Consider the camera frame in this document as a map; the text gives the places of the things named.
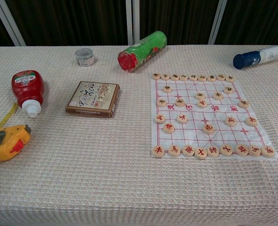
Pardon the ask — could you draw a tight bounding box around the brown Chinese chess box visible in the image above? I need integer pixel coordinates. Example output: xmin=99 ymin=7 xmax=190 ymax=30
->
xmin=65 ymin=81 xmax=121 ymax=119

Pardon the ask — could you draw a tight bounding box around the white xiangqi board sheet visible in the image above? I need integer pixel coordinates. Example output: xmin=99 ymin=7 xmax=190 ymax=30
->
xmin=151 ymin=77 xmax=278 ymax=161

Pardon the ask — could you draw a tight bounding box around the green cylindrical can red lid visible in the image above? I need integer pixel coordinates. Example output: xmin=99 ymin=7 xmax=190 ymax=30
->
xmin=117 ymin=30 xmax=168 ymax=73

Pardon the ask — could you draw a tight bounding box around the beige waffle-weave tablecloth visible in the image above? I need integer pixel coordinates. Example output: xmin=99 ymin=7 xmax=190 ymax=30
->
xmin=0 ymin=44 xmax=278 ymax=226

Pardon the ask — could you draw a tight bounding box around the small clear plastic jar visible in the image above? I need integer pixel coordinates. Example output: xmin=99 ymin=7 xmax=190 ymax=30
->
xmin=74 ymin=48 xmax=95 ymax=66

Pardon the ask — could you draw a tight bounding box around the red ketchup squeeze bottle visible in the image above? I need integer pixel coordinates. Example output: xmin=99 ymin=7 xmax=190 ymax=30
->
xmin=11 ymin=70 xmax=45 ymax=118

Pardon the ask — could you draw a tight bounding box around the dark pleated curtain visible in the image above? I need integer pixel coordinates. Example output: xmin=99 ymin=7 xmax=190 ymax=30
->
xmin=0 ymin=0 xmax=278 ymax=48

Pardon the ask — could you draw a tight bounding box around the blue and white bottle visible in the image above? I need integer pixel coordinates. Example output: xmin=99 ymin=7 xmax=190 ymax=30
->
xmin=232 ymin=45 xmax=278 ymax=70

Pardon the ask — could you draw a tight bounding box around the yellow tape measure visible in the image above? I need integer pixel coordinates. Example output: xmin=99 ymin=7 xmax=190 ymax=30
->
xmin=0 ymin=102 xmax=32 ymax=162

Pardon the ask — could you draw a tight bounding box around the white metal frame post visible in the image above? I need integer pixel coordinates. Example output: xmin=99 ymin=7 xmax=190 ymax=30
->
xmin=125 ymin=0 xmax=133 ymax=46
xmin=0 ymin=0 xmax=27 ymax=47
xmin=207 ymin=0 xmax=228 ymax=45
xmin=132 ymin=0 xmax=140 ymax=45

